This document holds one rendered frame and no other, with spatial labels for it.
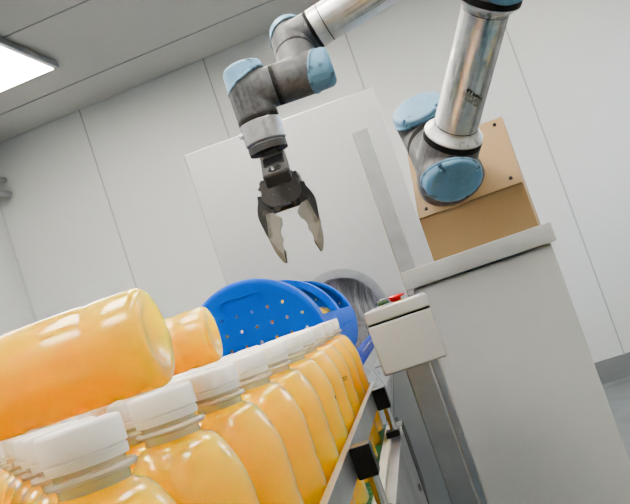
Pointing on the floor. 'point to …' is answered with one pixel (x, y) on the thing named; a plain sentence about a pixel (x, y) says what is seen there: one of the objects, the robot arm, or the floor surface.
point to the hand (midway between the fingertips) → (301, 250)
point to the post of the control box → (441, 435)
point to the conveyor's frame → (401, 470)
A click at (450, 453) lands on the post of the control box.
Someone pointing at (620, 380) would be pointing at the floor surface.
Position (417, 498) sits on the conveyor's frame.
